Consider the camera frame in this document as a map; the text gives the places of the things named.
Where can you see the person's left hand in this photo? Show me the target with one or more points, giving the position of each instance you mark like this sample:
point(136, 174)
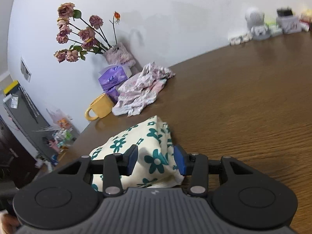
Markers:
point(7, 224)

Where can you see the black charger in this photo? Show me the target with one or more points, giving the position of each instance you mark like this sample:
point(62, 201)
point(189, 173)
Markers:
point(284, 12)

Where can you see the colourful packet rack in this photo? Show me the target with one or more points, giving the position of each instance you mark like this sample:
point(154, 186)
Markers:
point(61, 131)

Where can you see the yellow small container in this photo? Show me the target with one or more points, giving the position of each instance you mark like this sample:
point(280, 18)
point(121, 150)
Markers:
point(307, 15)

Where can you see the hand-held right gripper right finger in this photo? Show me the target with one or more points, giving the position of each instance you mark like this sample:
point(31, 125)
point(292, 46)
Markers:
point(179, 161)

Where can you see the dried rose bouquet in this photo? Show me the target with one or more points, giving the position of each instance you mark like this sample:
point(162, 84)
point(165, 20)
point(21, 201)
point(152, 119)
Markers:
point(80, 34)

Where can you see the dark brown cabinet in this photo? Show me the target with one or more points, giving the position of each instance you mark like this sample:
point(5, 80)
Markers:
point(12, 156)

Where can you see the cream dress with teal flowers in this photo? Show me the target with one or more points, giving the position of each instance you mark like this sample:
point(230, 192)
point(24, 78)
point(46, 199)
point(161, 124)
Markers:
point(151, 136)

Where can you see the grey cabinet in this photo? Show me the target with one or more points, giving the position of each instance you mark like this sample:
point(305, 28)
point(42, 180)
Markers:
point(26, 121)

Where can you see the pink floral garment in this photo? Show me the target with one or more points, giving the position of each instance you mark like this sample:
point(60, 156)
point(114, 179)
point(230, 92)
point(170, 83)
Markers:
point(141, 87)

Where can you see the wall notice paper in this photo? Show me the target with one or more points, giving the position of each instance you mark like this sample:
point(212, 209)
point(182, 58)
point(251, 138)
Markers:
point(25, 69)

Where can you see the white astronaut figurine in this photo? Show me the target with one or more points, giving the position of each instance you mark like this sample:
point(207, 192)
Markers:
point(255, 18)

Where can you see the yellow mug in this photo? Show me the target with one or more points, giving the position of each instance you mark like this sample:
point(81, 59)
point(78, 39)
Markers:
point(102, 107)

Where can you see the purple tissue pack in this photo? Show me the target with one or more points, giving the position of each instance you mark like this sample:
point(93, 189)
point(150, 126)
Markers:
point(113, 94)
point(114, 76)

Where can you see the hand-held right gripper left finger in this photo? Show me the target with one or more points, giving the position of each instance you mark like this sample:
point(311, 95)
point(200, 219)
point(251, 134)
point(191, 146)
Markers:
point(132, 160)

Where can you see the pink white tube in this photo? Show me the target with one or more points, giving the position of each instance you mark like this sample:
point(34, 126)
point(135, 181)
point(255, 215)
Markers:
point(304, 26)

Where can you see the purple mottled vase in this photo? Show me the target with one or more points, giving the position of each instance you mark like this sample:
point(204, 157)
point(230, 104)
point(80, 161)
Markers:
point(119, 53)

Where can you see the green white packet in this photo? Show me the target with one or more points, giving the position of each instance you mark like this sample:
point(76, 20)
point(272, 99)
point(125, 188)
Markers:
point(275, 29)

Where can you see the yellow flat item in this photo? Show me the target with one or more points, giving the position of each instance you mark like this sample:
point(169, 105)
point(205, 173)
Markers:
point(11, 87)

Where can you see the white block row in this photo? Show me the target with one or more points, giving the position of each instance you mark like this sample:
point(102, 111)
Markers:
point(240, 39)

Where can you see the grey tin box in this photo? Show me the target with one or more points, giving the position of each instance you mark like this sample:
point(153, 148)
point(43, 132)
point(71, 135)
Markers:
point(290, 24)

